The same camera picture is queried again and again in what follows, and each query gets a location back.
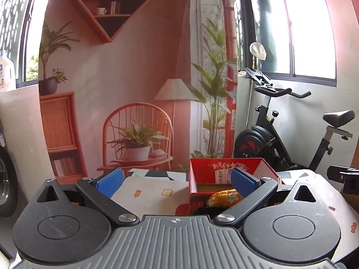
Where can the black exercise bike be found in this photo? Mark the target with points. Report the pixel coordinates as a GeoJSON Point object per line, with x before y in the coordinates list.
{"type": "Point", "coordinates": [258, 143]}

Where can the black-framed corner window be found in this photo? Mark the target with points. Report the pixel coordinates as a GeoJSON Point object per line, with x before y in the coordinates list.
{"type": "Point", "coordinates": [314, 33]}

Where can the printed tablecloth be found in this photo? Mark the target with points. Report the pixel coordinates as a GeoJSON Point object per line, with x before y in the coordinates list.
{"type": "Point", "coordinates": [151, 193]}

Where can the wall poster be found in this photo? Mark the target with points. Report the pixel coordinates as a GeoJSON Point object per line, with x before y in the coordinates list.
{"type": "Point", "coordinates": [126, 75]}

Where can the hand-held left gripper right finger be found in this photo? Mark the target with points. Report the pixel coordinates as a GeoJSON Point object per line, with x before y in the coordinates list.
{"type": "Point", "coordinates": [244, 183]}

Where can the yellow floral soft pouch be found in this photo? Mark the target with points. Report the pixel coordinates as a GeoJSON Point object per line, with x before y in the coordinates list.
{"type": "Point", "coordinates": [224, 197]}

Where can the white washing machine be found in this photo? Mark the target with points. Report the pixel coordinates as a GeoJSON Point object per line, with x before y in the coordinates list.
{"type": "Point", "coordinates": [25, 134]}

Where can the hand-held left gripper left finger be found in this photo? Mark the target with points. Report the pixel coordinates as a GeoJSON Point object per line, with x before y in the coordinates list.
{"type": "Point", "coordinates": [110, 180]}

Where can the red cardboard box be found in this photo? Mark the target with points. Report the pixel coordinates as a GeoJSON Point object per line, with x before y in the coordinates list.
{"type": "Point", "coordinates": [213, 173]}

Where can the window with patterned grille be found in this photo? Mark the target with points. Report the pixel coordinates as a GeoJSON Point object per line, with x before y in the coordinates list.
{"type": "Point", "coordinates": [16, 33]}

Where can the white detergent bottle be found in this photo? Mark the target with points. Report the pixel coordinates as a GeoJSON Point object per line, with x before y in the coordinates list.
{"type": "Point", "coordinates": [5, 72]}

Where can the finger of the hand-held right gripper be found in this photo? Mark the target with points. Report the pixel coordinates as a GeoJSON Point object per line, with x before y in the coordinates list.
{"type": "Point", "coordinates": [343, 176]}

